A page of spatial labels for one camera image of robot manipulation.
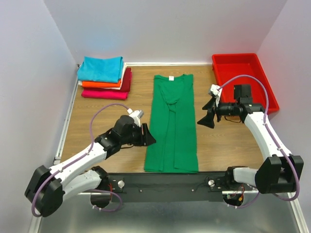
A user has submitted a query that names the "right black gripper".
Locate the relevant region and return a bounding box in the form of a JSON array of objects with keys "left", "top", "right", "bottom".
[{"left": 197, "top": 96, "right": 239, "bottom": 129}]

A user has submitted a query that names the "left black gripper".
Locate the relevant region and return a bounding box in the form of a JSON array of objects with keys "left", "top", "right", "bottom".
[{"left": 121, "top": 123, "right": 156, "bottom": 147}]

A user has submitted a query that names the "green t shirt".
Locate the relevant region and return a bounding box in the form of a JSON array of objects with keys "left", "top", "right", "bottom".
[{"left": 144, "top": 74, "right": 199, "bottom": 173}]

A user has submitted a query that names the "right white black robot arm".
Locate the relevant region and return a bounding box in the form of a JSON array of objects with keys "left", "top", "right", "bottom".
[{"left": 197, "top": 84, "right": 304, "bottom": 194}]

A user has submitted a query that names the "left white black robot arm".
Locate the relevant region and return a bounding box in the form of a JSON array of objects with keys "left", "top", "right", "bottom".
[{"left": 25, "top": 110, "right": 156, "bottom": 217}]

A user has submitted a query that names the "red plastic bin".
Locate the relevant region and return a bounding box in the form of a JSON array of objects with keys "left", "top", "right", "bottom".
[{"left": 212, "top": 53, "right": 279, "bottom": 114}]

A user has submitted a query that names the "folded dark red t shirt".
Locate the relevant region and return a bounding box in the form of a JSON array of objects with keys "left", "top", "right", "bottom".
[{"left": 116, "top": 67, "right": 132, "bottom": 92}]

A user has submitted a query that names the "folded pink t shirt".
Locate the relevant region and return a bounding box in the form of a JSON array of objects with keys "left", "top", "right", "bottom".
[{"left": 81, "top": 89, "right": 128, "bottom": 100}]

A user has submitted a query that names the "folded cyan t shirt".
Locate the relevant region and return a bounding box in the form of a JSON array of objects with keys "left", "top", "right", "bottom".
[{"left": 77, "top": 56, "right": 124, "bottom": 83}]

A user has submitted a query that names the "folded orange t shirt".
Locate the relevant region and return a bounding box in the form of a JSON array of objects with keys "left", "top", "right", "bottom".
[{"left": 79, "top": 80, "right": 122, "bottom": 88}]

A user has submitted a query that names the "folded white t shirt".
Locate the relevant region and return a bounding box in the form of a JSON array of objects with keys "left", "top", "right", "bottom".
[{"left": 78, "top": 63, "right": 127, "bottom": 90}]

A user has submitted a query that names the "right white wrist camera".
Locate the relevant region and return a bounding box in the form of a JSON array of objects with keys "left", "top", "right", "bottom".
[{"left": 208, "top": 84, "right": 222, "bottom": 107}]

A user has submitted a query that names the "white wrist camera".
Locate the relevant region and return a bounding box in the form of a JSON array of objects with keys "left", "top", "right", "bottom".
[
  {"left": 127, "top": 108, "right": 144, "bottom": 127},
  {"left": 208, "top": 84, "right": 222, "bottom": 107}
]

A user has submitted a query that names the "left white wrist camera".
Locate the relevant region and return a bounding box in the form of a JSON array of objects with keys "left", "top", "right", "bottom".
[{"left": 127, "top": 108, "right": 144, "bottom": 127}]

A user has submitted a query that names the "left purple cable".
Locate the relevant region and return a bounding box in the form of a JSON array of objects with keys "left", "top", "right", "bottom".
[{"left": 32, "top": 103, "right": 129, "bottom": 217}]

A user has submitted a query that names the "purple cable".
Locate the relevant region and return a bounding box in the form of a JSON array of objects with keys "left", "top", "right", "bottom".
[
  {"left": 32, "top": 103, "right": 129, "bottom": 217},
  {"left": 217, "top": 74, "right": 301, "bottom": 209}
]

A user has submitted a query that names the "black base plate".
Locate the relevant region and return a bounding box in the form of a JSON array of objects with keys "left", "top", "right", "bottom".
[{"left": 90, "top": 171, "right": 253, "bottom": 208}]

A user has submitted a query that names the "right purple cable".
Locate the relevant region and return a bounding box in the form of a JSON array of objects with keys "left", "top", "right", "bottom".
[{"left": 217, "top": 74, "right": 301, "bottom": 209}]

